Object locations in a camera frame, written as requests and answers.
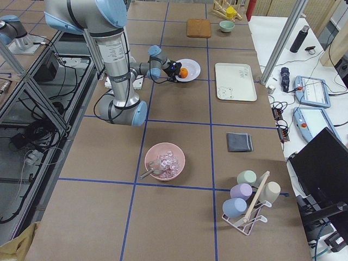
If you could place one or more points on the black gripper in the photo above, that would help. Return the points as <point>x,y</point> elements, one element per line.
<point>170,69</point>

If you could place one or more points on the orange fruit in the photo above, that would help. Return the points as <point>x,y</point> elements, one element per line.
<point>183,72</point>

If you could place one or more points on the white plate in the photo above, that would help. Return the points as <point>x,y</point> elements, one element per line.
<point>192,67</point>

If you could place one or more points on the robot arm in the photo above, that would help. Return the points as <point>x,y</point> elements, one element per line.
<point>105,21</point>

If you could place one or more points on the wooden tray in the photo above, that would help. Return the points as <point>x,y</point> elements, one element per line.
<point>198,28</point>

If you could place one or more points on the cream bear tray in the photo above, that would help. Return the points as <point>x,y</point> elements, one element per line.
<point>234,82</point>

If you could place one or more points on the green bowl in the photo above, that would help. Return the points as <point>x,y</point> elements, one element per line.
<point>226,26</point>

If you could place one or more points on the pink bowl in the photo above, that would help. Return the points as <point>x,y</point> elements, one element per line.
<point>171,157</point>

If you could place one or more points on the wooden mug rack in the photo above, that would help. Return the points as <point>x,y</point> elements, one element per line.
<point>219,9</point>

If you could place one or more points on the yellow mug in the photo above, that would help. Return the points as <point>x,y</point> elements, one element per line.
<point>231,13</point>

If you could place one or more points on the folded grey cloth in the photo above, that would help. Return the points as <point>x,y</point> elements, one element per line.
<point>239,142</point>

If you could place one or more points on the metal scoop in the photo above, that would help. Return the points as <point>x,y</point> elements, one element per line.
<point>154,168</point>

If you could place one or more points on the small metal cup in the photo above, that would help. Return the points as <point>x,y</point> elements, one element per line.
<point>270,89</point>

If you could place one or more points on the red cylinder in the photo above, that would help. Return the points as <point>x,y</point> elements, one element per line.
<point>250,9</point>

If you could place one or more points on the folded dark umbrella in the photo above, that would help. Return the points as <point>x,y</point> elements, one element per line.
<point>285,79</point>

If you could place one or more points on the green cup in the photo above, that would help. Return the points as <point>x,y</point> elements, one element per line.
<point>247,176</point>

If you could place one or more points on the purple cup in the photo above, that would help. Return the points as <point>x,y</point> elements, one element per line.
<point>242,190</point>

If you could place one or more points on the black water bottle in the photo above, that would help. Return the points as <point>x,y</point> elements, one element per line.
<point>302,34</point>

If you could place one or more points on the far teach pendant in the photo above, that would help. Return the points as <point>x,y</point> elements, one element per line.
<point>312,91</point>

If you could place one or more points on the teach pendant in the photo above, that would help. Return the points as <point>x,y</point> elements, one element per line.
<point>311,121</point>
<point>312,91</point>

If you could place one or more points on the blue cup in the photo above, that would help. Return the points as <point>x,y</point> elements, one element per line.
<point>234,207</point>

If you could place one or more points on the near teach pendant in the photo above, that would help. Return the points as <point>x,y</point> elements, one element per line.
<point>311,121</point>

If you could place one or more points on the beige cup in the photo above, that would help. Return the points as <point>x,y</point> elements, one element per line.
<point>271,191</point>

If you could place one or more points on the white cup rack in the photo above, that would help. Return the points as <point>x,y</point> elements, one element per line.
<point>246,221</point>

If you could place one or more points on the black laptop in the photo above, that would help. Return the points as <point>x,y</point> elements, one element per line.
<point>321,168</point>

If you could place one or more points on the aluminium frame post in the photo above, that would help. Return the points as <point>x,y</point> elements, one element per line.
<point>282,40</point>

